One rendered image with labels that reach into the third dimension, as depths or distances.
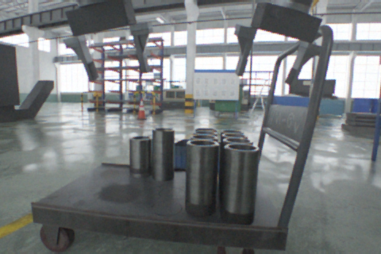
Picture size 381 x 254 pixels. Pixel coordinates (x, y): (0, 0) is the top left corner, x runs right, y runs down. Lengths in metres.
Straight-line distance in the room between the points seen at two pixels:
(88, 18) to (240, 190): 0.65
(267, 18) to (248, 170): 0.47
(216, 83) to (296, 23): 7.93
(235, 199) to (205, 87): 7.75
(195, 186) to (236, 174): 0.16
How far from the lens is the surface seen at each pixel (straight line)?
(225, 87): 8.35
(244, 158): 0.71
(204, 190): 0.79
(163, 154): 1.10
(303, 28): 0.50
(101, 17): 0.48
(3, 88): 6.99
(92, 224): 0.93
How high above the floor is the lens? 0.69
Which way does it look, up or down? 7 degrees down
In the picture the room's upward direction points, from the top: 2 degrees clockwise
